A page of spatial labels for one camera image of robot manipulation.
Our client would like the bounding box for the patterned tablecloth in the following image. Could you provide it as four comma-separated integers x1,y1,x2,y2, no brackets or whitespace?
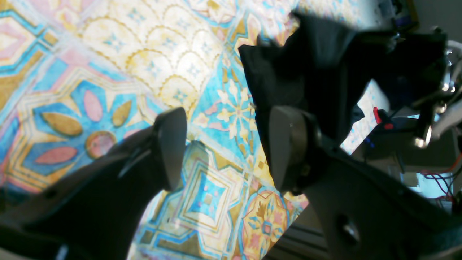
1,0,385,260

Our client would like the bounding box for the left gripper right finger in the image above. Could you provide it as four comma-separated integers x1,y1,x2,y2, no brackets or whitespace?
269,106,461,260

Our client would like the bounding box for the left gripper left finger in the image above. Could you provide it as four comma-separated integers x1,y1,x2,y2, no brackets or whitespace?
0,107,187,260

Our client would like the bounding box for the blue orange clamp upper left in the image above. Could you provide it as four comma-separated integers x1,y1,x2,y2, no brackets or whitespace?
373,107,395,130

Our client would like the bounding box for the black t-shirt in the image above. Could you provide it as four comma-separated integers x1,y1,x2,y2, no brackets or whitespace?
238,12,447,147

